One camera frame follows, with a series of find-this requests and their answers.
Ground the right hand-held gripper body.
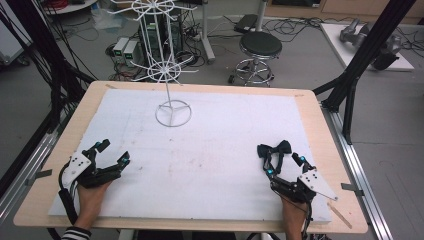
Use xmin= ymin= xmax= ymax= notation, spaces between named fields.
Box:
xmin=271 ymin=167 xmax=339 ymax=205

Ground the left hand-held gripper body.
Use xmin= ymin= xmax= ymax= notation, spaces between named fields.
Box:
xmin=61 ymin=149 xmax=123 ymax=189

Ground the black bow tie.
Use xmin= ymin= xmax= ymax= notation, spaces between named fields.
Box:
xmin=256 ymin=139 xmax=293 ymax=175

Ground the person's left hand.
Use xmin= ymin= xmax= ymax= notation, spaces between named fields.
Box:
xmin=74 ymin=181 xmax=113 ymax=231

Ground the person's right hand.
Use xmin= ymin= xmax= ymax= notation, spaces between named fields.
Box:
xmin=281 ymin=195 xmax=310 ymax=240

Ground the grey metal clamp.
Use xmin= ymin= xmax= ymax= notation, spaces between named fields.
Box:
xmin=340 ymin=182 xmax=365 ymax=197
xmin=24 ymin=168 xmax=54 ymax=187

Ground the wooden stick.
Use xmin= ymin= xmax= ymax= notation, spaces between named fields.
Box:
xmin=326 ymin=201 xmax=353 ymax=230

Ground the striped sleeve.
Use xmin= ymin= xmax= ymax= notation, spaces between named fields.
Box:
xmin=61 ymin=226 xmax=93 ymax=240

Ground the white foam mat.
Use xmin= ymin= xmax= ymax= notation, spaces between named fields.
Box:
xmin=48 ymin=88 xmax=333 ymax=225

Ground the white power supply box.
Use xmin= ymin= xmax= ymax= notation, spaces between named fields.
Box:
xmin=112 ymin=36 xmax=130 ymax=58
xmin=122 ymin=40 xmax=141 ymax=68

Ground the white floor board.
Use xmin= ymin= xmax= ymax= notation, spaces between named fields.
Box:
xmin=319 ymin=22 xmax=415 ymax=73

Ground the black round stool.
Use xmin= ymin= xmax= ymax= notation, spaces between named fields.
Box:
xmin=227 ymin=30 xmax=283 ymax=88

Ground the dark computer tower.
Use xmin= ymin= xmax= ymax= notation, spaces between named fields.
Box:
xmin=142 ymin=11 xmax=188 ymax=59

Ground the black flat box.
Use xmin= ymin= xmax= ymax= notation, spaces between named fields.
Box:
xmin=233 ymin=13 xmax=260 ymax=35

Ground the grey metal stand leg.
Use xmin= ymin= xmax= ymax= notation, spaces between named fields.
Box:
xmin=199 ymin=0 xmax=217 ymax=65

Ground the white stand pole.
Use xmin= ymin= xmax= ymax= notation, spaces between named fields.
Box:
xmin=254 ymin=0 xmax=270 ymax=33

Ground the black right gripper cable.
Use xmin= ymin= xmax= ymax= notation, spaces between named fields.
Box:
xmin=300 ymin=199 xmax=315 ymax=240

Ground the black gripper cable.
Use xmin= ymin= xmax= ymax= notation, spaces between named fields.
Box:
xmin=57 ymin=159 xmax=80 ymax=226
xmin=300 ymin=199 xmax=315 ymax=240

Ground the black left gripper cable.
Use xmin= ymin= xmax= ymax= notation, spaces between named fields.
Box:
xmin=57 ymin=159 xmax=80 ymax=226

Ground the aluminium rail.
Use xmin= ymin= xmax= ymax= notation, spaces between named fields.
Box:
xmin=320 ymin=102 xmax=395 ymax=240
xmin=0 ymin=128 xmax=69 ymax=223

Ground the white wire display rack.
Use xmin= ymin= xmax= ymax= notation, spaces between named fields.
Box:
xmin=107 ymin=0 xmax=200 ymax=128

